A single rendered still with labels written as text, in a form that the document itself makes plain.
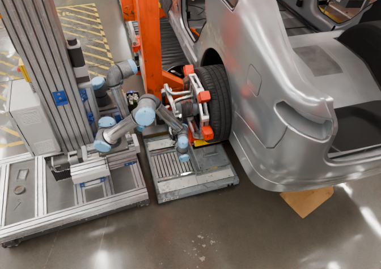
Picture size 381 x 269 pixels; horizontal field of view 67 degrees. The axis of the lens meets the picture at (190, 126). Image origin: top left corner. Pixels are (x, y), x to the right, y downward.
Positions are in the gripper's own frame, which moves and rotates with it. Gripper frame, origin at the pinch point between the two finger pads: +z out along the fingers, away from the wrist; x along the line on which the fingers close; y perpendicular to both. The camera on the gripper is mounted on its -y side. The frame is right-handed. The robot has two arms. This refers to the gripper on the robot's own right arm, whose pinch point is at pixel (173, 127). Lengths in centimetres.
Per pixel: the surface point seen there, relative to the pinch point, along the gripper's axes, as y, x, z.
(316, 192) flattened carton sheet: -82, -134, -48
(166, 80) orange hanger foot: -3, -11, 67
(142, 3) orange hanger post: 74, 7, 65
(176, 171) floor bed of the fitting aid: -77, -5, 11
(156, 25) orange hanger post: 55, -3, 65
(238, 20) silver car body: 84, -45, 2
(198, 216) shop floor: -83, -13, -40
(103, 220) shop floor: -83, 72, -20
